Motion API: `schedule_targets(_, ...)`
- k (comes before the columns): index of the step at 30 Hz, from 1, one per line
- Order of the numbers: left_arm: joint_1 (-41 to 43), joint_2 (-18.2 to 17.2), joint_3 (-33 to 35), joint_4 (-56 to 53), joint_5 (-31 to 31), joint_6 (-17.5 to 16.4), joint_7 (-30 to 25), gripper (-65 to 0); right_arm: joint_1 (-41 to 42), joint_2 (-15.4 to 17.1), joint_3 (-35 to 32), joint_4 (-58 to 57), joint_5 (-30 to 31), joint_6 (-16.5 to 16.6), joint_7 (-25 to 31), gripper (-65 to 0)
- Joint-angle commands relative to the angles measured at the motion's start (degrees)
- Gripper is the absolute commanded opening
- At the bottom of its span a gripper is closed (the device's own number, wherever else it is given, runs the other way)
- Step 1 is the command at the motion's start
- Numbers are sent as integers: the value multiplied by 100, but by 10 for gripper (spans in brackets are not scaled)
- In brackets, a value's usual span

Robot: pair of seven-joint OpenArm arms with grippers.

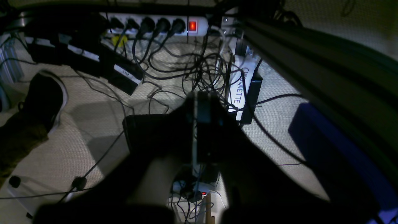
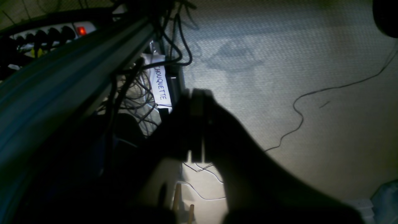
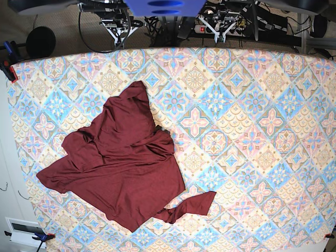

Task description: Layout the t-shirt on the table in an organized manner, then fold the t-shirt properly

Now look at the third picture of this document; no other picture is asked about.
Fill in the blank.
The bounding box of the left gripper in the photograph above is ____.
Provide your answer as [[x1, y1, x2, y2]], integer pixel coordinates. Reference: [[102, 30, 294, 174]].
[[196, 7, 246, 33]]

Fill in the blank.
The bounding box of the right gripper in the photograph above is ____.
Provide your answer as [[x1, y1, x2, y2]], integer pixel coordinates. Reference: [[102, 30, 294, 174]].
[[99, 10, 139, 34]]

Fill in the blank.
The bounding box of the dark red t-shirt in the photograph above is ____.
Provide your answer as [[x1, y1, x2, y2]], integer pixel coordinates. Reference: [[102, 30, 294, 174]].
[[37, 81, 215, 232]]

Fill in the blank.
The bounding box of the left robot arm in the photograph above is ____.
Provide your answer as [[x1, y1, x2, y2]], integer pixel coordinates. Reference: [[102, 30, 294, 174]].
[[206, 1, 335, 30]]

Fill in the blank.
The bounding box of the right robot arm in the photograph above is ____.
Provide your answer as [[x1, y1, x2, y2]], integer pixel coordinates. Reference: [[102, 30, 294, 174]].
[[7, 0, 132, 33]]

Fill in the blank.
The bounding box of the white power strip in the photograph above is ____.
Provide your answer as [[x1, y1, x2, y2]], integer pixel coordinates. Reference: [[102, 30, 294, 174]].
[[194, 24, 238, 36]]

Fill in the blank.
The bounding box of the black round object right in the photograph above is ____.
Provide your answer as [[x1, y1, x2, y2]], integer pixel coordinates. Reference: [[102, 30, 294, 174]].
[[311, 15, 328, 38]]

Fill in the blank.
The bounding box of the patterned tablecloth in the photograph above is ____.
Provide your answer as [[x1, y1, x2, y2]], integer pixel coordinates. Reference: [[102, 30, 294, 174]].
[[6, 48, 335, 251]]

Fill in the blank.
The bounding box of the blue clamp lower left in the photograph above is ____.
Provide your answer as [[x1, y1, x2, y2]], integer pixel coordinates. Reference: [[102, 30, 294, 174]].
[[4, 231, 56, 251]]

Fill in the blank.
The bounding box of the orange clamp lower right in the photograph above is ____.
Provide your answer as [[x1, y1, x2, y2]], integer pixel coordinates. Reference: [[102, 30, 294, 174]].
[[324, 234, 335, 239]]

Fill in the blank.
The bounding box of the white wall outlet box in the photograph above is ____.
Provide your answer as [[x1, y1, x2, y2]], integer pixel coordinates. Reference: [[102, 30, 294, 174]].
[[5, 217, 44, 248]]

